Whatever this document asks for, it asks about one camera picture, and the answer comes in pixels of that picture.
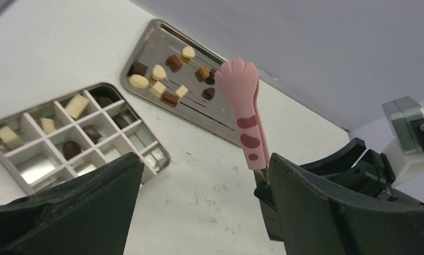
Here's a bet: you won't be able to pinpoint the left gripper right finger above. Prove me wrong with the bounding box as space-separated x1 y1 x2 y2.
255 153 424 254

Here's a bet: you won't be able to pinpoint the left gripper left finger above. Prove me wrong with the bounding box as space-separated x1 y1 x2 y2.
0 152 145 254

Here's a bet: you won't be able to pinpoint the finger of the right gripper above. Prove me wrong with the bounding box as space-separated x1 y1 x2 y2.
300 138 367 183

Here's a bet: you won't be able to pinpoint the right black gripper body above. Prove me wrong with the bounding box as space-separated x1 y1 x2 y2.
324 149 424 208

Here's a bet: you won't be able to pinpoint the dark oval chocolate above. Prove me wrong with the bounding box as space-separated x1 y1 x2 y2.
62 140 82 160

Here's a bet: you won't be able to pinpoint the white chocolate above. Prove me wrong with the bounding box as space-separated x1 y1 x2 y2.
40 117 57 134
0 125 23 150
65 94 89 120

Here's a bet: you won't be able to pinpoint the pink cat paw tongs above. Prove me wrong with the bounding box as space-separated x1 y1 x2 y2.
214 58 270 170

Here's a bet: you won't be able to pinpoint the brown rectangular chocolate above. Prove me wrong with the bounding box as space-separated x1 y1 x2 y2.
160 91 180 108

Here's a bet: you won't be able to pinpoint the cream round swirl chocolate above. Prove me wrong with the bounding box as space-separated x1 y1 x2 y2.
129 74 149 89

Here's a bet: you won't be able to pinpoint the cream square chocolate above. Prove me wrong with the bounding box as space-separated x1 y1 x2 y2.
149 81 166 99

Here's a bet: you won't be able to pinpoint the dark heart chocolate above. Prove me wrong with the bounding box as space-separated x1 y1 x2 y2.
205 69 216 85

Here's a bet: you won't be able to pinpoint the dark brown square chocolate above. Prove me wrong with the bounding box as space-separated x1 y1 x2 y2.
128 61 148 77

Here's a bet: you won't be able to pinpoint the cream oval chocolate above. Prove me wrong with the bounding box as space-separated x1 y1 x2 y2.
151 64 167 81

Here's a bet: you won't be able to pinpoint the caramel square chocolate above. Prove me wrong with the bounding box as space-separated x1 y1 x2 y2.
195 66 210 82

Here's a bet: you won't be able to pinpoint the steel chocolate tray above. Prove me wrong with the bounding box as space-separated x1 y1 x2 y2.
120 19 240 147

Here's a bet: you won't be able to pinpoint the cream heart chocolate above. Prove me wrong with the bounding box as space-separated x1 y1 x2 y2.
181 46 196 60

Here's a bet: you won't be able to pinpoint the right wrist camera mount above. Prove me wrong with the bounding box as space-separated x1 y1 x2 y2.
382 96 424 186

